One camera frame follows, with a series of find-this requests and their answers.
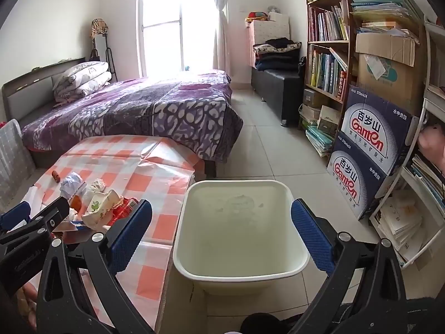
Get white plastic bin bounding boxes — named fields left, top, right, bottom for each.
left=173, top=180, right=311, bottom=294

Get white curtain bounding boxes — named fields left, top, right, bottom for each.
left=208, top=0, right=232, bottom=80

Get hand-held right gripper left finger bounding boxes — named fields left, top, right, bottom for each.
left=36, top=199, right=155, bottom=334

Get white metal rack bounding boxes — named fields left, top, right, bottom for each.
left=369, top=17, right=445, bottom=268

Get silver foil wrapper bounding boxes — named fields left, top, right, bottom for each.
left=52, top=221, right=91, bottom=245

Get black coat rack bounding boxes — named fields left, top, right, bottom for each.
left=90, top=35, right=119, bottom=82

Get window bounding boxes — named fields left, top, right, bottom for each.
left=137, top=0, right=223, bottom=77

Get wooden bookshelf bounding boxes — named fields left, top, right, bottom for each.
left=298, top=0, right=359, bottom=129

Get plaid scarf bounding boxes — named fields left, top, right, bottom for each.
left=91, top=18, right=109, bottom=39

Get grey checked cloth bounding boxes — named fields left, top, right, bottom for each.
left=0, top=119, right=35, bottom=209

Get pink white dresser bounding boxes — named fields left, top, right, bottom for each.
left=248, top=19, right=291, bottom=68

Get crushed paper cup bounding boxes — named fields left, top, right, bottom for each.
left=81, top=190, right=122, bottom=230

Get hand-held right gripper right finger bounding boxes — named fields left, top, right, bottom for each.
left=291, top=199, right=408, bottom=334

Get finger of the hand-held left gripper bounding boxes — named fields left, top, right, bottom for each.
left=0, top=201, right=33, bottom=232
left=0, top=198, right=70, bottom=248

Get stack of folded clothes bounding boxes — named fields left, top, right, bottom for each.
left=253, top=38, right=302, bottom=71

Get row of books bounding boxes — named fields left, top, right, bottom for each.
left=309, top=0, right=349, bottom=41
left=308, top=49, right=348, bottom=100

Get orange checked tablecloth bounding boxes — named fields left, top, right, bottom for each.
left=21, top=135, right=206, bottom=334

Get stack of papers and folders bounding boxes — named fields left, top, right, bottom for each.
left=349, top=0, right=425, bottom=39

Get red snack wrapper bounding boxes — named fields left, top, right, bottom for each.
left=106, top=197, right=140, bottom=227

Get black bench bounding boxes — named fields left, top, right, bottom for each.
left=251, top=68, right=306, bottom=126

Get folded white patterned quilt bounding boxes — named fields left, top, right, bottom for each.
left=52, top=61, right=112, bottom=103

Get stack of books on floor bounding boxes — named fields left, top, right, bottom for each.
left=300, top=104, right=343, bottom=157

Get white blue paper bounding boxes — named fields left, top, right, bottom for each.
left=60, top=172, right=86, bottom=199

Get pile of white booklets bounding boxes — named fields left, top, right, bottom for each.
left=377, top=190, right=428, bottom=263

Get pink plush toy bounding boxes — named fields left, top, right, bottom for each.
left=417, top=125, right=445, bottom=175

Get bed with purple blanket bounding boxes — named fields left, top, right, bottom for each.
left=21, top=70, right=244, bottom=178

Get leaning books in rack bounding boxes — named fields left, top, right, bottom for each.
left=408, top=153, right=445, bottom=213

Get brown cardboard box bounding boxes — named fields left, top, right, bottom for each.
left=355, top=33, right=426, bottom=115

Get blue water carton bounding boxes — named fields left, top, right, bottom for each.
left=340, top=85, right=419, bottom=176
left=327, top=131, right=400, bottom=220

